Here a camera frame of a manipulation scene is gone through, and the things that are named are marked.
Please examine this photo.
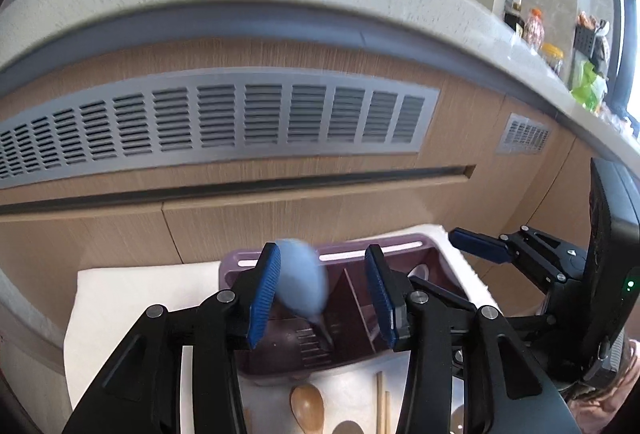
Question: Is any small grey vent grille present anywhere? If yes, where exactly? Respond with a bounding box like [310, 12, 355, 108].
[496, 112, 553, 156]

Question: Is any light blue spoon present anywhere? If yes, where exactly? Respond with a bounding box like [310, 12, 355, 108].
[275, 238, 334, 351]

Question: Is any purple plastic utensil holder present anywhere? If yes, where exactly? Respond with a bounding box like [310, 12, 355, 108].
[219, 234, 468, 379]

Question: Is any orange cap bottle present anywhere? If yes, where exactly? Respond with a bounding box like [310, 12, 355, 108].
[522, 8, 546, 53]

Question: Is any yellow lid jar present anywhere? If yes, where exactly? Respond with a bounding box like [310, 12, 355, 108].
[542, 43, 565, 77]

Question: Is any large grey vent grille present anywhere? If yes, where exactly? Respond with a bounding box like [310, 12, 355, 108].
[0, 67, 441, 190]

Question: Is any white towel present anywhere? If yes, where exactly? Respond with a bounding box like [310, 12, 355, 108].
[62, 224, 501, 434]

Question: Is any black organizer rack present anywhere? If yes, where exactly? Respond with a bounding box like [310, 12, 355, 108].
[573, 11, 612, 79]

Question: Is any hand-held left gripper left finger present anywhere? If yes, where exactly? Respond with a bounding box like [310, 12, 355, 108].
[62, 241, 282, 434]

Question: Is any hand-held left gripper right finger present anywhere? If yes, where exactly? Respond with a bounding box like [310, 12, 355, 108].
[364, 244, 583, 434]

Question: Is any dark bottle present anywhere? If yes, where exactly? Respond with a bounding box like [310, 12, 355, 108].
[504, 4, 526, 36]

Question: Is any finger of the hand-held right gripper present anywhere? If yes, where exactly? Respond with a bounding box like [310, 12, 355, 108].
[448, 225, 590, 295]

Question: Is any person's right hand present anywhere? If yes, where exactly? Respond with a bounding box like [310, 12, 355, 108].
[562, 376, 626, 417]

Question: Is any wooden kitchen counter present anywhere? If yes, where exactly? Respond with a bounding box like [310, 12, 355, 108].
[0, 0, 640, 365]

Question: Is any green plastic bag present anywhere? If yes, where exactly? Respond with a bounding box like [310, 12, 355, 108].
[569, 61, 609, 115]

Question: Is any person's right forearm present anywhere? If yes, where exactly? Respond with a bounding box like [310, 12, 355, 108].
[617, 339, 640, 417]

